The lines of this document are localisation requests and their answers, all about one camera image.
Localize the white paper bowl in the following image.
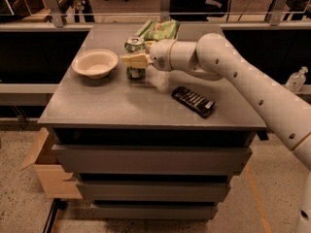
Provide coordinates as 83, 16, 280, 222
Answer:
72, 50, 119, 79

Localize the green soda can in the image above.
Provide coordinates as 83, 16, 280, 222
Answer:
124, 36, 146, 80

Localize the clear plastic bottle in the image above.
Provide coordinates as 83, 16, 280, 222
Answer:
285, 66, 308, 92

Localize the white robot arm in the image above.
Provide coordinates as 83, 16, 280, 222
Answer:
121, 33, 311, 233

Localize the cardboard box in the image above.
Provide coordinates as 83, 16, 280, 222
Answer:
20, 127, 82, 199

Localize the black candy bar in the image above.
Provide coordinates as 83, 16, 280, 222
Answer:
171, 86, 216, 118

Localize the metal railing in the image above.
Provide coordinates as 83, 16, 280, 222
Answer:
0, 0, 289, 28

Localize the green chip bag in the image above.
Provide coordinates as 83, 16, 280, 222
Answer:
135, 19, 180, 41

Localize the grey drawer cabinet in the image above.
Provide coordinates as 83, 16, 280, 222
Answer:
37, 22, 268, 221

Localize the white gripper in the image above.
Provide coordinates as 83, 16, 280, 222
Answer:
120, 39, 175, 72

